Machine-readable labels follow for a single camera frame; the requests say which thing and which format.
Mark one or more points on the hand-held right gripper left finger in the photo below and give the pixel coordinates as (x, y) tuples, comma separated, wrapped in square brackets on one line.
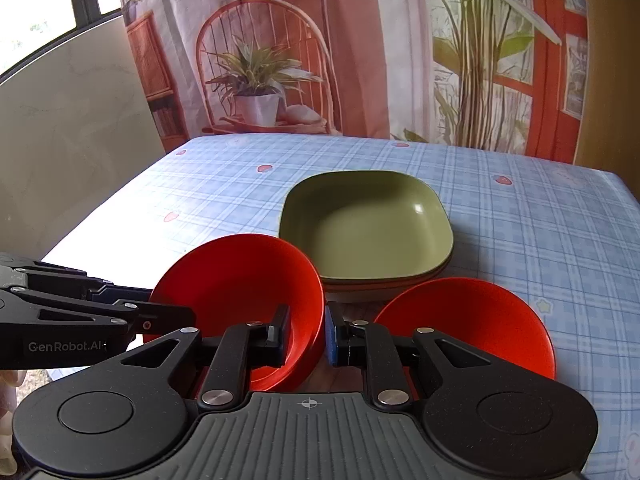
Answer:
[(278, 332)]

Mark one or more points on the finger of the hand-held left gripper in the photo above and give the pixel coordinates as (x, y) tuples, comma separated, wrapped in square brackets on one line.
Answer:
[(165, 317), (95, 284)]

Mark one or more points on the printed room scene backdrop cloth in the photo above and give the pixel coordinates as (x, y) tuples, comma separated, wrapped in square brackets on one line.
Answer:
[(350, 50)]

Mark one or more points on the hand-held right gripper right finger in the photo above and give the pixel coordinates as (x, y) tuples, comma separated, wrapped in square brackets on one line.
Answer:
[(331, 336)]

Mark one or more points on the red round bowl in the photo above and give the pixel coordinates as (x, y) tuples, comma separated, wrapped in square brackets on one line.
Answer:
[(465, 310), (235, 280)]

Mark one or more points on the person's left hand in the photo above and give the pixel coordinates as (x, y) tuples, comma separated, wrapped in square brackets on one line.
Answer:
[(11, 410)]

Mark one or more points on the blue plaid tablecloth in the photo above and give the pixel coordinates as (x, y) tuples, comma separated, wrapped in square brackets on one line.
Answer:
[(525, 220)]

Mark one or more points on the olive square plate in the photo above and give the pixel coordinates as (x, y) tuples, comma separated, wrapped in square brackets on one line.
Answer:
[(425, 276)]

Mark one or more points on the green square plate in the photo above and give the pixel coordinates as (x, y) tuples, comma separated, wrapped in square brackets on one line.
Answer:
[(365, 220)]

